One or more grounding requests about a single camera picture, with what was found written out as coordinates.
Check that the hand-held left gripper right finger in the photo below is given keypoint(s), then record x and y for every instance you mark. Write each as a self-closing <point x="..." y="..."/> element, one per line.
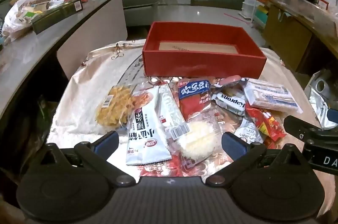
<point x="232" y="144"/>

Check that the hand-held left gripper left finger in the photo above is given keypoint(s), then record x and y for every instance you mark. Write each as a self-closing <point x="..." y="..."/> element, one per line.
<point x="105" y="140"/>

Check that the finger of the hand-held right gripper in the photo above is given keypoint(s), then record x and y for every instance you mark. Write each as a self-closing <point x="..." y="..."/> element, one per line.
<point x="333" y="115"/>
<point x="297" y="126"/>

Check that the red gummy candy packet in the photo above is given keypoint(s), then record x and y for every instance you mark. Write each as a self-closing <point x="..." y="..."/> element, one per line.
<point x="266" y="123"/>

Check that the clear packet of yellow crackers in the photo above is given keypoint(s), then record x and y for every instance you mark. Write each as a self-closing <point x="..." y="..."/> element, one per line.
<point x="113" y="107"/>

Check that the white and blue packet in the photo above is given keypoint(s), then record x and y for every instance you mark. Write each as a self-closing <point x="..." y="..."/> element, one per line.
<point x="272" y="97"/>

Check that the white noodle snack packet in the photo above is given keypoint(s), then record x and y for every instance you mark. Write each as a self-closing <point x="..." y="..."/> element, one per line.
<point x="144" y="134"/>

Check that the silver wafer packet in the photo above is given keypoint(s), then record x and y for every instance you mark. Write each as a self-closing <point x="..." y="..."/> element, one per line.
<point x="229" y="103"/>

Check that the red packet with blue label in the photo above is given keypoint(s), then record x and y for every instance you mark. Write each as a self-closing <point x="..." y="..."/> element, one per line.
<point x="194" y="105"/>

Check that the pink jelly packet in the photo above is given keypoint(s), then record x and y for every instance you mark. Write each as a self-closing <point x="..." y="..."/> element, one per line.
<point x="229" y="79"/>

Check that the red cardboard box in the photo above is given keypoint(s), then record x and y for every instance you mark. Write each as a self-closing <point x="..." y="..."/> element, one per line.
<point x="200" y="65"/>

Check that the silver foil bag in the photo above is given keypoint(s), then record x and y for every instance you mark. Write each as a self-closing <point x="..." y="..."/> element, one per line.
<point x="318" y="102"/>

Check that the small white crumpled packet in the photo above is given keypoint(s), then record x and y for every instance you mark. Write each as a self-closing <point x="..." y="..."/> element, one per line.
<point x="248" y="131"/>

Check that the clear packet of white cake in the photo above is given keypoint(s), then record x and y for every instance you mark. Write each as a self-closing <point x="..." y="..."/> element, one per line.
<point x="196" y="139"/>

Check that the wooden cabinet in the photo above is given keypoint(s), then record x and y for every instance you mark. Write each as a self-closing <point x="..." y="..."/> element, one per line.
<point x="285" y="36"/>

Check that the grey-top side table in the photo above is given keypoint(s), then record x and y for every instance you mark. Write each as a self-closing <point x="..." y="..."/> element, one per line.
<point x="87" y="36"/>

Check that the white plastic storage rack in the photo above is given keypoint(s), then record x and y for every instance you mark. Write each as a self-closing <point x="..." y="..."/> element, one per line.
<point x="252" y="11"/>

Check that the pink stick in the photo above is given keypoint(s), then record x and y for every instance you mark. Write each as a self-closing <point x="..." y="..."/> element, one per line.
<point x="237" y="17"/>

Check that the dark green box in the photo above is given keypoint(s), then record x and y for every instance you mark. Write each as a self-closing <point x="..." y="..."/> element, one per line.
<point x="52" y="15"/>

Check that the grey sofa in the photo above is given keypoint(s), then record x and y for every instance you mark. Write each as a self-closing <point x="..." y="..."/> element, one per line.
<point x="140" y="2"/>

